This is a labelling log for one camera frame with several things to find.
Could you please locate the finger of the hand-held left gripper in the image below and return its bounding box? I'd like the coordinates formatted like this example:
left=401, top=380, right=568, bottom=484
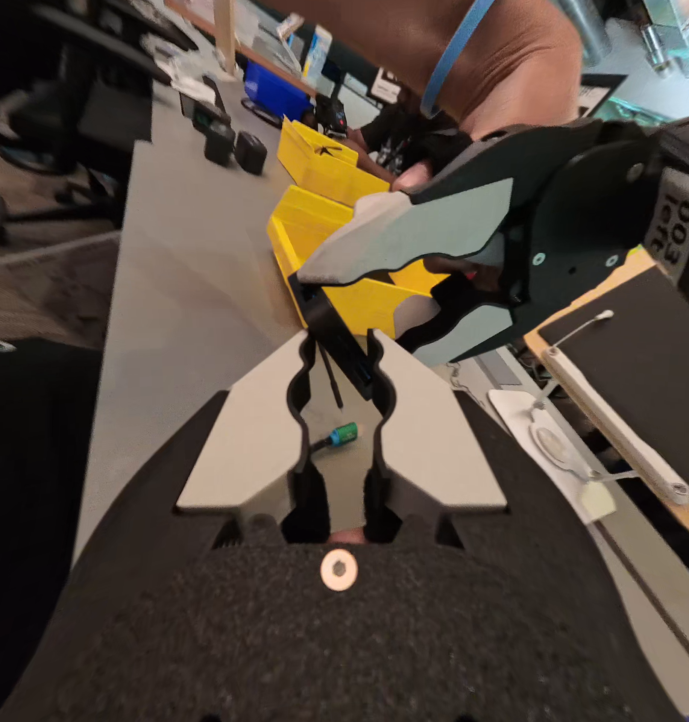
left=296, top=177, right=517, bottom=286
left=395, top=297, right=516, bottom=369

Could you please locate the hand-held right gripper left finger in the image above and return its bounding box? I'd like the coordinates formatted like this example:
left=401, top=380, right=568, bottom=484
left=176, top=330, right=325, bottom=542

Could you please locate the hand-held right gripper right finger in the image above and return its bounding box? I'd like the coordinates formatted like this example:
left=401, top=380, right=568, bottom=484
left=365, top=330, right=509, bottom=542

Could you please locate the yellow plastic bin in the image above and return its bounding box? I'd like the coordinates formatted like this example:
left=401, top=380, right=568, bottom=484
left=266, top=187, right=460, bottom=339
left=277, top=117, right=394, bottom=205

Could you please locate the black braided hdmi cable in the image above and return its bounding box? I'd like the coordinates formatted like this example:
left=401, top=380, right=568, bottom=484
left=309, top=422, right=360, bottom=454

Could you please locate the black hdmi switch with cable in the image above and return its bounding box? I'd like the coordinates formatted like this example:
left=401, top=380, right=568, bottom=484
left=286, top=275, right=381, bottom=405

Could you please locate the person's left hand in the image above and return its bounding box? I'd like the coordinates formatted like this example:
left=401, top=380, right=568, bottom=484
left=392, top=0, right=584, bottom=195

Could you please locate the white panel stand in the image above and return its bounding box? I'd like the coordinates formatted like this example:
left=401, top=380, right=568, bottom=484
left=486, top=311, right=689, bottom=523

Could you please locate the wooden-framed black panel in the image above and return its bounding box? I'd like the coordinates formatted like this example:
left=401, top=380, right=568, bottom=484
left=523, top=262, right=689, bottom=545

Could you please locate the blue plastic bin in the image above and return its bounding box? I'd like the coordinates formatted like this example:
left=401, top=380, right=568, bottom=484
left=242, top=62, right=315, bottom=124

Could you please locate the small black device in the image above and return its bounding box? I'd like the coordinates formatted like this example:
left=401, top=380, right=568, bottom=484
left=203, top=118, right=236, bottom=167

